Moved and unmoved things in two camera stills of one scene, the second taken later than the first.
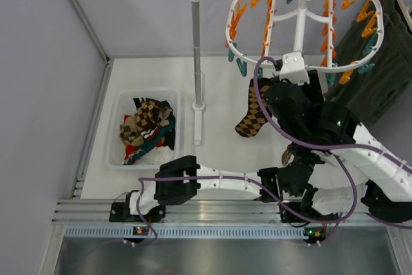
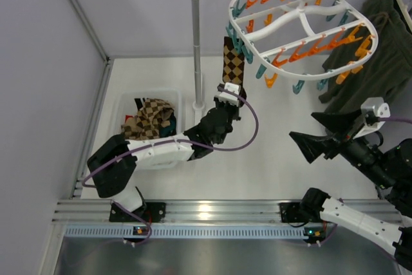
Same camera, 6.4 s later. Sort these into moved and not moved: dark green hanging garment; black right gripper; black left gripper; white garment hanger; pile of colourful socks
Moved: black left gripper; black right gripper
Not moved: pile of colourful socks; dark green hanging garment; white garment hanger
